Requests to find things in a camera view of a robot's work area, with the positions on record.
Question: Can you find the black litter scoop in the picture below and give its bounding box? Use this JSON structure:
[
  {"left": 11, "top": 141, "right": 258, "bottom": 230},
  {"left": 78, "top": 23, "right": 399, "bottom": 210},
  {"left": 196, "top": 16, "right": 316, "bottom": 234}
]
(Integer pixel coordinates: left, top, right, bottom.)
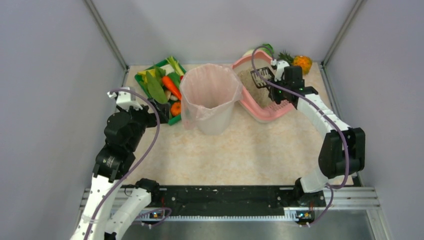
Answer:
[{"left": 250, "top": 67, "right": 275, "bottom": 89}]

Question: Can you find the pink litter box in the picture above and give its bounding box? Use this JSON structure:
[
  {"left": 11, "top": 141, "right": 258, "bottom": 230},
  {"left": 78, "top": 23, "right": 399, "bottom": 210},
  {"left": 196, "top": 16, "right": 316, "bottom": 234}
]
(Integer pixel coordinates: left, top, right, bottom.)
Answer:
[{"left": 232, "top": 50, "right": 294, "bottom": 123}]

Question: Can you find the pink lined trash bin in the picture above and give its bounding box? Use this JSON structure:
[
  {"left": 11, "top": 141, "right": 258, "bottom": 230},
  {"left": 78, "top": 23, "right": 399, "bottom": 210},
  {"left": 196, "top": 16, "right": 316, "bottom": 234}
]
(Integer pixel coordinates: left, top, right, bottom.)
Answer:
[{"left": 180, "top": 63, "right": 243, "bottom": 135}]

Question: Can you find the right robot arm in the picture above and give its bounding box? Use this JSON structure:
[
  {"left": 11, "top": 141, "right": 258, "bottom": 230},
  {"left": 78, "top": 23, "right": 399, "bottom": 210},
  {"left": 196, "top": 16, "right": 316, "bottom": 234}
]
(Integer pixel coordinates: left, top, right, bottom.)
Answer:
[{"left": 269, "top": 62, "right": 366, "bottom": 204}]

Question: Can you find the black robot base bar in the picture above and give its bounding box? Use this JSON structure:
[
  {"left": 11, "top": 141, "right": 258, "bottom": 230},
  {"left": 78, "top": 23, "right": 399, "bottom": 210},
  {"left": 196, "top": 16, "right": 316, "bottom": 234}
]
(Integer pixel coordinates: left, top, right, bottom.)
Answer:
[{"left": 149, "top": 185, "right": 326, "bottom": 217}]

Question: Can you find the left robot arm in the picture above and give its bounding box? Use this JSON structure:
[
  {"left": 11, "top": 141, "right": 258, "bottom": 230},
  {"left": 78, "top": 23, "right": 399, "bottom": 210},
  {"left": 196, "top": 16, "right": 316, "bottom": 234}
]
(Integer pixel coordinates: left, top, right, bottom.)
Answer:
[{"left": 71, "top": 102, "right": 161, "bottom": 240}]

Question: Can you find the small orange pumpkin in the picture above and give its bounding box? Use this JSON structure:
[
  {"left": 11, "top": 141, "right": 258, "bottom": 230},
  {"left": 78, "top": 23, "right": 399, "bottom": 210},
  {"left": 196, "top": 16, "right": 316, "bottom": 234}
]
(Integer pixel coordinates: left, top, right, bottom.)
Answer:
[{"left": 170, "top": 101, "right": 182, "bottom": 117}]

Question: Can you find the toy pineapple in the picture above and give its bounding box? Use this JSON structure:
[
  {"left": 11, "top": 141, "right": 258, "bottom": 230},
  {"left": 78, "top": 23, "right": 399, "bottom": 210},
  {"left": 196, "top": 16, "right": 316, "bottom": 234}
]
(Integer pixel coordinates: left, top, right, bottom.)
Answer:
[{"left": 278, "top": 50, "right": 313, "bottom": 76}]

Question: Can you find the orange toy carrot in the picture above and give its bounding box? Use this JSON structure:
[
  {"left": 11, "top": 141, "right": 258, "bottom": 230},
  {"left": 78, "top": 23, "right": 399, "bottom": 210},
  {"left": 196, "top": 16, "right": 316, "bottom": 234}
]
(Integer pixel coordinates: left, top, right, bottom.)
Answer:
[{"left": 161, "top": 76, "right": 182, "bottom": 101}]

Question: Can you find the green leafy vegetable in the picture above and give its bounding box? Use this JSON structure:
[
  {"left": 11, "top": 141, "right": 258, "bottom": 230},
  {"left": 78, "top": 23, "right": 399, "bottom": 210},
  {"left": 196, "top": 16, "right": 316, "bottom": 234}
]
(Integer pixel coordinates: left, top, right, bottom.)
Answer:
[{"left": 143, "top": 67, "right": 168, "bottom": 104}]

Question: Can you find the green vegetable tray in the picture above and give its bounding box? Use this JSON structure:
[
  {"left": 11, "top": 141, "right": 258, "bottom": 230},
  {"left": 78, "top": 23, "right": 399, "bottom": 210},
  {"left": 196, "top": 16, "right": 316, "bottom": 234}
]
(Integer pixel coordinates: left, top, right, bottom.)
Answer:
[{"left": 134, "top": 59, "right": 186, "bottom": 126}]

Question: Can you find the toy bok choy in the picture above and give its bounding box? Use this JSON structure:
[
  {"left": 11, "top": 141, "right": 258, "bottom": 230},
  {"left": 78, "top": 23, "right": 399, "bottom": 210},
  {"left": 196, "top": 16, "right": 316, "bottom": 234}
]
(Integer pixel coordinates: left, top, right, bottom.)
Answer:
[{"left": 242, "top": 43, "right": 274, "bottom": 57}]

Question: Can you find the white green leek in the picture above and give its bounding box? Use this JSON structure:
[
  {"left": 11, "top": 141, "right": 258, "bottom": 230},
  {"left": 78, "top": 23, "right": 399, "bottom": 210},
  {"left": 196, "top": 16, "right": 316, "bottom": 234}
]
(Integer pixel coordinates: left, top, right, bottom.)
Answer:
[{"left": 165, "top": 56, "right": 186, "bottom": 76}]

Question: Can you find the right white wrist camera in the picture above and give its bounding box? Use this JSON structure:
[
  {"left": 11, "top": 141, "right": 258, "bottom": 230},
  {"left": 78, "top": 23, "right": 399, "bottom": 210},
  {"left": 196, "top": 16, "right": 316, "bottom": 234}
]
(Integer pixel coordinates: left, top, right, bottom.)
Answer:
[{"left": 270, "top": 59, "right": 290, "bottom": 82}]

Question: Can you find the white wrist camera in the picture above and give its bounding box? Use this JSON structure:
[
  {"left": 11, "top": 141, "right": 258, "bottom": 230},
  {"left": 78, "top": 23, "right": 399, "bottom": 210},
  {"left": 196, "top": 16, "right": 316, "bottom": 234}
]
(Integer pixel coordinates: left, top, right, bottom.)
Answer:
[
  {"left": 270, "top": 59, "right": 290, "bottom": 82},
  {"left": 107, "top": 86, "right": 143, "bottom": 112}
]

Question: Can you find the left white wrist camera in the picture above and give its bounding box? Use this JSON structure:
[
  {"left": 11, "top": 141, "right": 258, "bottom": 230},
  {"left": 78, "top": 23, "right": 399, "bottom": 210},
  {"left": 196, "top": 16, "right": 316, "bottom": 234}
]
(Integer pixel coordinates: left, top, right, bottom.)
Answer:
[{"left": 107, "top": 86, "right": 143, "bottom": 112}]

